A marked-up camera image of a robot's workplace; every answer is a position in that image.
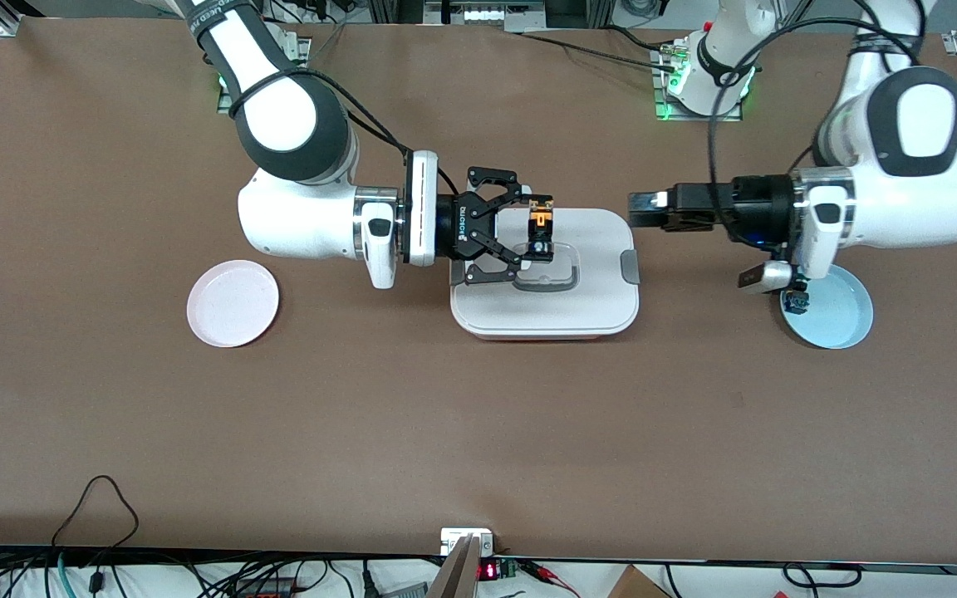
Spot thick black table cable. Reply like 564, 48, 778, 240
607, 23, 677, 54

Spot black coiled cable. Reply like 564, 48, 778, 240
782, 563, 863, 587

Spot aluminium camera mount profile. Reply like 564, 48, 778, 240
429, 536, 481, 598

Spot pink round plate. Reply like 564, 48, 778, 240
186, 260, 281, 348

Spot white power strip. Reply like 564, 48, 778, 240
424, 0, 547, 27

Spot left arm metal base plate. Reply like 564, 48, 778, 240
653, 46, 745, 123

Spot black looped cable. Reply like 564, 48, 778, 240
51, 475, 140, 574

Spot white lunch box grey clips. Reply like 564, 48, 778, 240
449, 208, 640, 341

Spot orange push button switch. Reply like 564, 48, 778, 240
527, 198, 557, 262

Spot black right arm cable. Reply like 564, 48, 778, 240
228, 66, 463, 200

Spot brown cardboard box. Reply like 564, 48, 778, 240
607, 565, 672, 598

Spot thin black table cable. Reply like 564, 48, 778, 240
520, 32, 679, 71

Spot white mount plate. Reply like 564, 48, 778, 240
440, 528, 495, 556

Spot red clip leads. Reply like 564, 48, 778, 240
520, 560, 581, 598

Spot light blue round plate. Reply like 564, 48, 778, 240
779, 264, 875, 350

